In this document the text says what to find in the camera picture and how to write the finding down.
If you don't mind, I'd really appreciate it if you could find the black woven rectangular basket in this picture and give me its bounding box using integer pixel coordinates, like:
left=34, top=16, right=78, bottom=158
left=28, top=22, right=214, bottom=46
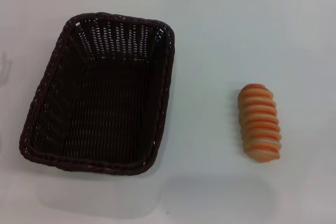
left=18, top=12, right=175, bottom=176

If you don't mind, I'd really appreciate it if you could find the orange striped bread roll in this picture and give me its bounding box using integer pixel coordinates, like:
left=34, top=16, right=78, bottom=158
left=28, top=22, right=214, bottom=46
left=237, top=83, right=282, bottom=162

